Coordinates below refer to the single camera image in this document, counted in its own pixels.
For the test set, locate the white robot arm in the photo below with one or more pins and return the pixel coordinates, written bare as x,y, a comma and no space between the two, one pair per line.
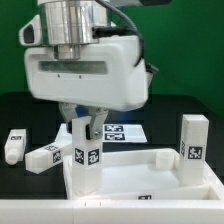
69,25

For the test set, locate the white L-shaped obstacle fence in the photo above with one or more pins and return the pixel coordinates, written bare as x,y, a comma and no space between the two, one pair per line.
111,211

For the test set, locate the white desk top tray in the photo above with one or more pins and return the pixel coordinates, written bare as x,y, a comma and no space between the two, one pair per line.
145,175

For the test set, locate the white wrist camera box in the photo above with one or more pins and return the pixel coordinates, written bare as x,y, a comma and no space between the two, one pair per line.
31,33

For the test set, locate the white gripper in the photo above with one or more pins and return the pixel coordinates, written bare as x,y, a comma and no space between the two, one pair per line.
107,75

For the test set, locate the white marker base plate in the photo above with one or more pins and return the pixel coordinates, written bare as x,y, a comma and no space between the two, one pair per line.
123,133

